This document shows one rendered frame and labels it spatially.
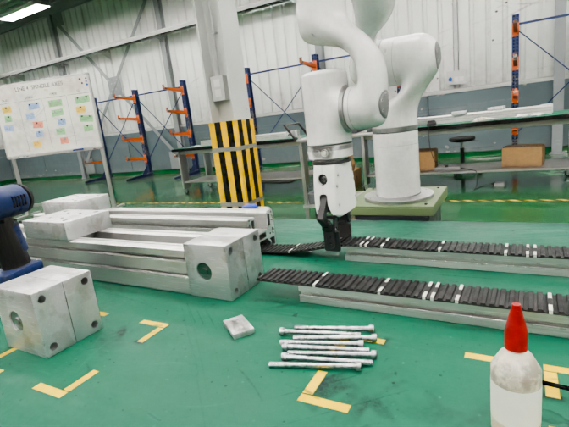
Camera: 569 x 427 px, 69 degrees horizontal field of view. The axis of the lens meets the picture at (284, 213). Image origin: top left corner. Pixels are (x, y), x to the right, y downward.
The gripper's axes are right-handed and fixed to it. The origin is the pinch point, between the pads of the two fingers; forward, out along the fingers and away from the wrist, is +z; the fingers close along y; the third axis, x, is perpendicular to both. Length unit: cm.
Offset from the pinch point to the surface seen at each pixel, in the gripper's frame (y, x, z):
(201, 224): -5.0, 30.8, -3.1
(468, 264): -2.0, -24.0, 3.1
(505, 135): 746, 8, 46
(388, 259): -2.0, -10.4, 3.2
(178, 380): -43.7, 2.1, 4.0
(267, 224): 2.3, 18.0, -1.6
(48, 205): -6, 88, -8
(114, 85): 714, 929, -162
